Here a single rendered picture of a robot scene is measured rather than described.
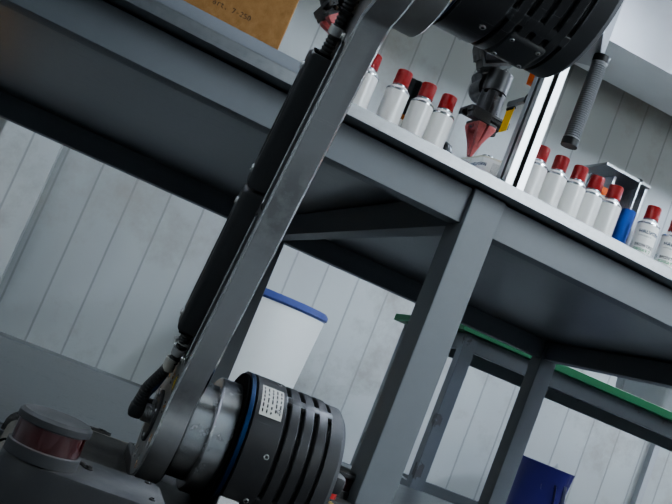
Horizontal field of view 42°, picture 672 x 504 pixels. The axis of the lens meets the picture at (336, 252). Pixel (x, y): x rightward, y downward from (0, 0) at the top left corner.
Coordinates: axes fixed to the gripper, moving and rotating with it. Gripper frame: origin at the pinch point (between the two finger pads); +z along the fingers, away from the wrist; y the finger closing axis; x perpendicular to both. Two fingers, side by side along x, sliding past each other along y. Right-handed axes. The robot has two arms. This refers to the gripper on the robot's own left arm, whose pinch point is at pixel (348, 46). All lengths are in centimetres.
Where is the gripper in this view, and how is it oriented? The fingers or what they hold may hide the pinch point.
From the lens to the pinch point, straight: 182.7
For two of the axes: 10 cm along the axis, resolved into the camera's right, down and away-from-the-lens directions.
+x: -9.0, 3.1, -3.1
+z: 3.0, 9.5, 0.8
